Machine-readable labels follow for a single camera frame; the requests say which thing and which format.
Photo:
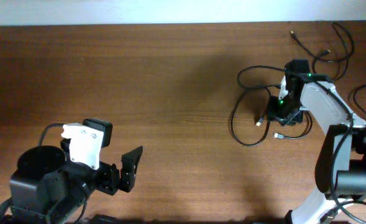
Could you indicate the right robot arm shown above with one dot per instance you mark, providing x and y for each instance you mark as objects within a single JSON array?
[{"x": 340, "y": 172}]

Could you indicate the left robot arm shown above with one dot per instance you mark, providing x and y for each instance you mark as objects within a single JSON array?
[{"x": 48, "y": 187}]

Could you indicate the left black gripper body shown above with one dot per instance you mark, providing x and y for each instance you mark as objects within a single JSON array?
[{"x": 107, "y": 178}]

